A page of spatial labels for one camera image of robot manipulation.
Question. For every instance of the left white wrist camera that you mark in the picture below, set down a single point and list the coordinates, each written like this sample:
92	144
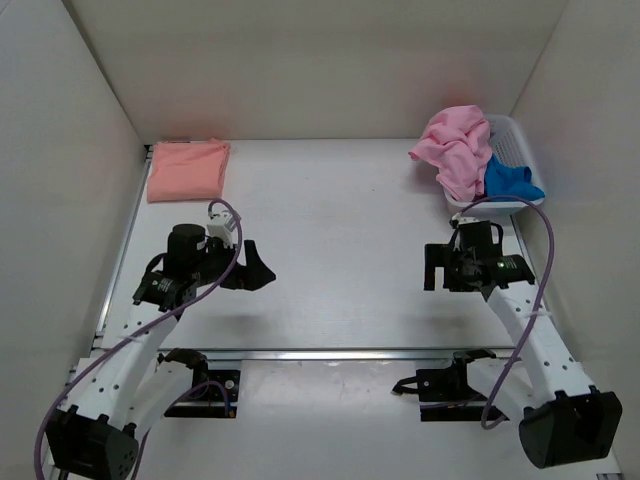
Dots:
221	225

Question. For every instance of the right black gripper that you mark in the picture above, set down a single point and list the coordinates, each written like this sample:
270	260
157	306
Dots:
442	256

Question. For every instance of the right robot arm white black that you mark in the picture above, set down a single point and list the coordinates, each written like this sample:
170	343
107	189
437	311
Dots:
560	415

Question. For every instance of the blue t shirt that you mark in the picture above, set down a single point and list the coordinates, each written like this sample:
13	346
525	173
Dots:
516	181

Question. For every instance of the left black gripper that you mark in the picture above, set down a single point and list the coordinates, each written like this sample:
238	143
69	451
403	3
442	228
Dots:
255	271

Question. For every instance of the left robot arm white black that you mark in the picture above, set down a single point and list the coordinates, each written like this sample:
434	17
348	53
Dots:
102	432

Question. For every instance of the pink t shirt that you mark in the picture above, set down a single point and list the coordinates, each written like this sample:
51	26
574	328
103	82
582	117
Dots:
456	142

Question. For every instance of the white plastic laundry basket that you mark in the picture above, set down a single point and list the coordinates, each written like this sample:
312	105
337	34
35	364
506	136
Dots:
512	151

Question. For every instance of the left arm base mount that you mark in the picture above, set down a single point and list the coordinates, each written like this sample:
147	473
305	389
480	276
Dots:
214	392

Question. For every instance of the folded salmon t shirt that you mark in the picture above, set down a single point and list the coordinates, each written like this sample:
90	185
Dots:
185	171

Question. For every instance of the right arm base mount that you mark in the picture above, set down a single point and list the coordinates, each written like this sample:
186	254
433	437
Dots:
443	391

